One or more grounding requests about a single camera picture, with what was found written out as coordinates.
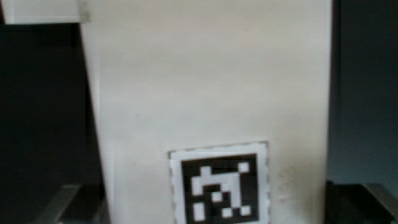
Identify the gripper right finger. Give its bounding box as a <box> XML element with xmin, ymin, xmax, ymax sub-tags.
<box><xmin>324</xmin><ymin>182</ymin><xmax>398</xmax><ymax>224</ymax></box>

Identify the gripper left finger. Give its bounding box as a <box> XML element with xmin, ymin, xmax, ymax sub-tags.
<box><xmin>31</xmin><ymin>184</ymin><xmax>109</xmax><ymax>224</ymax></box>

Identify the white cabinet top block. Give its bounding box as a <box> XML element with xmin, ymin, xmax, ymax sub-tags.
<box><xmin>77</xmin><ymin>0</ymin><xmax>331</xmax><ymax>224</ymax></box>

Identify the white front fence rail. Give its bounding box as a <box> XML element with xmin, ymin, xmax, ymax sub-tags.
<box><xmin>0</xmin><ymin>0</ymin><xmax>88</xmax><ymax>25</ymax></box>

